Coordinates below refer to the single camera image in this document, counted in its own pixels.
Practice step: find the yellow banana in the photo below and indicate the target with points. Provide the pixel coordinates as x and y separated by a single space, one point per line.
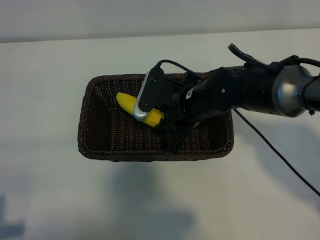
127 102

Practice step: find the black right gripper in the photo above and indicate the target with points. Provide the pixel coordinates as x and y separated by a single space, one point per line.
195 105

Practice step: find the dark brown wicker basket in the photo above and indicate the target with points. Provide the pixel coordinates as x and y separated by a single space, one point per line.
105 135

